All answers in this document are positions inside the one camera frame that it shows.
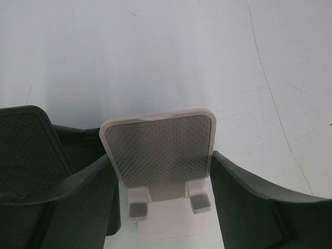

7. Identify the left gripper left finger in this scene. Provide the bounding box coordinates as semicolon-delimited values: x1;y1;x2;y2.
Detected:
1;155;121;248

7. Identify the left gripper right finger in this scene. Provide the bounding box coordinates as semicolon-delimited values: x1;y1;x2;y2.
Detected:
210;151;331;248

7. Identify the black rectangular phone stand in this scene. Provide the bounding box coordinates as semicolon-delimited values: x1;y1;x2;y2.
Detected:
1;105;105;196

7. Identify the white phone stand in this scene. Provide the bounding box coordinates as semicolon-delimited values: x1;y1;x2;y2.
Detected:
99;109;216;241

